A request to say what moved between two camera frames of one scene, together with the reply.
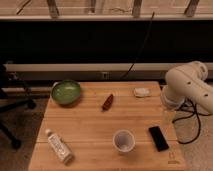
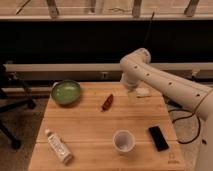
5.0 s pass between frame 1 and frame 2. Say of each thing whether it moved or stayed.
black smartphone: stayed
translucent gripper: moved
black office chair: stayed
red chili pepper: stayed
